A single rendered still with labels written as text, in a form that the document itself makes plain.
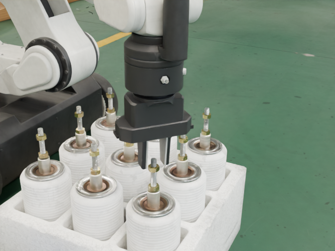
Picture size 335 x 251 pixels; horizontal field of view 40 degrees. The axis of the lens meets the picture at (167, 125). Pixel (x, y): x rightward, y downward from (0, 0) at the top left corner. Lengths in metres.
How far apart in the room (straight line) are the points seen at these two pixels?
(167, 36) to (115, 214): 0.37
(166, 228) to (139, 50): 0.31
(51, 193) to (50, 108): 0.49
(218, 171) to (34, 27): 0.58
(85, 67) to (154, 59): 0.60
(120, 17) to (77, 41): 0.59
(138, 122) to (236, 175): 0.40
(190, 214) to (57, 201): 0.25
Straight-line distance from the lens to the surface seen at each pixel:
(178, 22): 0.61
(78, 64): 1.19
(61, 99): 1.39
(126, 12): 0.61
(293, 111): 1.83
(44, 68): 1.16
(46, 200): 0.90
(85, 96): 1.44
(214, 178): 0.98
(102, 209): 0.83
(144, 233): 0.78
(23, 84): 1.23
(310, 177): 1.42
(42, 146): 0.89
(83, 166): 0.97
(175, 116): 0.70
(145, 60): 0.64
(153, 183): 0.77
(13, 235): 0.95
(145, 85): 0.65
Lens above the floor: 0.72
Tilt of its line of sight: 26 degrees down
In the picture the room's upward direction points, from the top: 1 degrees clockwise
